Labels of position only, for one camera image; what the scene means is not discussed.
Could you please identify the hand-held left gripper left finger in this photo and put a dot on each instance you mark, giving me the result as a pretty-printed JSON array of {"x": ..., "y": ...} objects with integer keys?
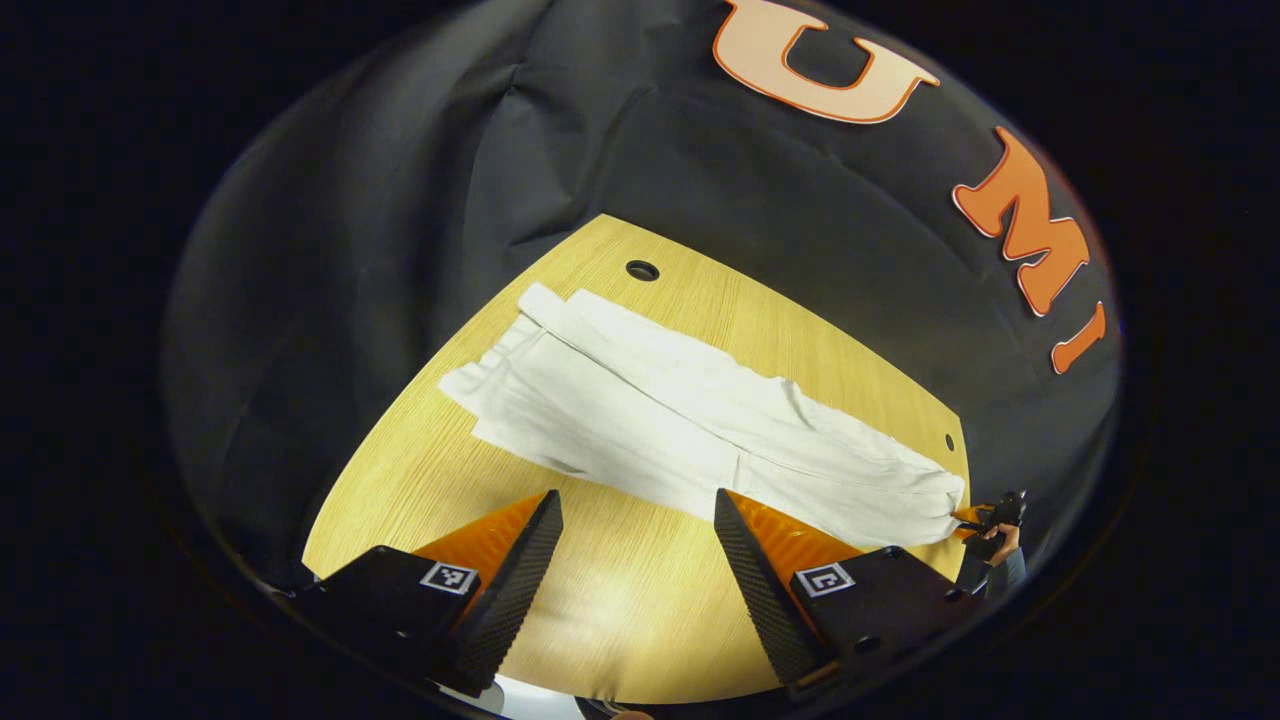
[{"x": 520, "y": 590}]

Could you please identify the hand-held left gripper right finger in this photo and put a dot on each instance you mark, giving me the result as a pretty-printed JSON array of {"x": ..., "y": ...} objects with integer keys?
[{"x": 760, "y": 590}]

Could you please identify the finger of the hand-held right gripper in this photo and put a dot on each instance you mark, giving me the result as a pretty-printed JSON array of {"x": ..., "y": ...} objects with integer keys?
[{"x": 968, "y": 516}]

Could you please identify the white jeans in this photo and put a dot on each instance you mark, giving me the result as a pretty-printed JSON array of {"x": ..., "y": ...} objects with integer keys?
[{"x": 650, "y": 410}]

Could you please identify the black backdrop cloth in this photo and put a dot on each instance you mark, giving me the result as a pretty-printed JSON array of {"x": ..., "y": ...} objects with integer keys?
[{"x": 650, "y": 150}]

